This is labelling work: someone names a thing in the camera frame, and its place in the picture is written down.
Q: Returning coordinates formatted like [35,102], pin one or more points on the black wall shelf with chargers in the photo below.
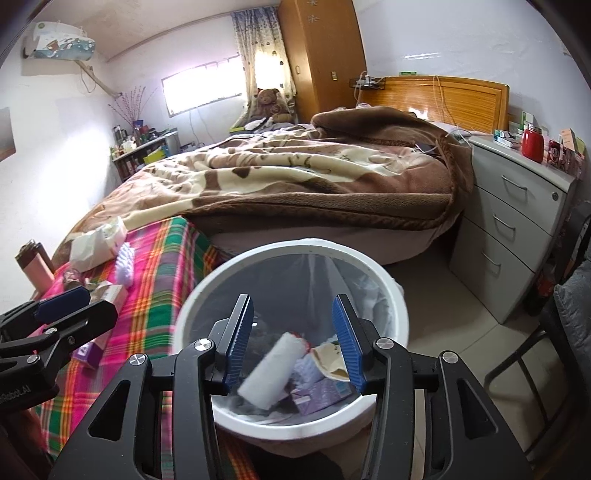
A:
[367,84]

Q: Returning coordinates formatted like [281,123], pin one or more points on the red jar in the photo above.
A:
[533,145]

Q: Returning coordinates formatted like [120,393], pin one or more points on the silver wall panel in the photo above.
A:
[5,136]

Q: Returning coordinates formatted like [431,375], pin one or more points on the wooden headboard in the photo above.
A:
[461,104]

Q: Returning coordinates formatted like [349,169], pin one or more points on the white soft tissue pack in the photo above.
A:
[94,247]

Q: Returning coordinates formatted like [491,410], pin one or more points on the red drink can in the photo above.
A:
[556,154]

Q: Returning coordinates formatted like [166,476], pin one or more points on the covered wall air conditioner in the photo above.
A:
[60,44]

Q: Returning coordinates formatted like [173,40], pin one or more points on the grey cushion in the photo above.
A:
[575,318]

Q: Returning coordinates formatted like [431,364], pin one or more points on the pink thermos mug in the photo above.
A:
[37,272]

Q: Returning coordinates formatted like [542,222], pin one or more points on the white box with green stripe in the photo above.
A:
[530,119]

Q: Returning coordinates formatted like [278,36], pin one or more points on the white bristle brush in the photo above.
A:
[124,265]

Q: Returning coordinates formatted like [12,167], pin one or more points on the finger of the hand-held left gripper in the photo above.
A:
[92,318]
[62,300]

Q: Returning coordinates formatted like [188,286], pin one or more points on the grey metal bin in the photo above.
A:
[171,144]

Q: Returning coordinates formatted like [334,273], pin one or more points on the beige paper sheet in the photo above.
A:
[330,360]

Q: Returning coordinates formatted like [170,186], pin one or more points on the cluttered side table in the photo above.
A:
[138,157]

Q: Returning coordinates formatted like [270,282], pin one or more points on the white paper roll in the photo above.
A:
[270,374]

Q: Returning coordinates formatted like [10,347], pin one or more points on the pink green plaid cloth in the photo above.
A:
[157,277]

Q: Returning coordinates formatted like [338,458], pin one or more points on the large purple drink carton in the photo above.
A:
[318,394]

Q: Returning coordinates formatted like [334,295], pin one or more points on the dried branches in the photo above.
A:
[136,104]

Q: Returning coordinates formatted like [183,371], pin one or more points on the flat green box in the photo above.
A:
[240,130]

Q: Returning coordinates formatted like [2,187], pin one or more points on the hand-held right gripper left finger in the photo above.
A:
[240,341]

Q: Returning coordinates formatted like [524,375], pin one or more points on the wooden wardrobe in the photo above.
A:
[318,60]

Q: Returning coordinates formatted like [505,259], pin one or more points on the grey drawer cabinet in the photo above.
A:
[508,221]

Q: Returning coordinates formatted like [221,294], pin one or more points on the green and white box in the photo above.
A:
[505,137]

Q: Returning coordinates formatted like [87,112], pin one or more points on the pink box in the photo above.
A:
[572,141]

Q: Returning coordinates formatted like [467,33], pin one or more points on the clear plastic bin liner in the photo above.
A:
[286,286]

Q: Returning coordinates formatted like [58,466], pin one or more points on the brown teddy bear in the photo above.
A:
[268,104]

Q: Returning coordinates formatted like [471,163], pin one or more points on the brown patterned blanket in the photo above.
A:
[277,175]

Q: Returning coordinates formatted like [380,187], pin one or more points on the patterned curtain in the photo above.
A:
[258,37]

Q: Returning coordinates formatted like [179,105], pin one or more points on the window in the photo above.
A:
[198,87]

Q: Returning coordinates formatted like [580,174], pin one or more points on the white round trash bin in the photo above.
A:
[182,318]

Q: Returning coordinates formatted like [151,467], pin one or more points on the wrapped air conditioner pipe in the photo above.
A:
[99,83]

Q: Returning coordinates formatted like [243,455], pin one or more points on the black metal chair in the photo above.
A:
[545,314]

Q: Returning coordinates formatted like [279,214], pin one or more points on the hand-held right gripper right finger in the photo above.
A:
[348,341]

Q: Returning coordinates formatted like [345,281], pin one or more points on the brown bed mattress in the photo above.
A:
[369,244]

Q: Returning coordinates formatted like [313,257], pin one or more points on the small purple box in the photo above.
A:
[94,355]

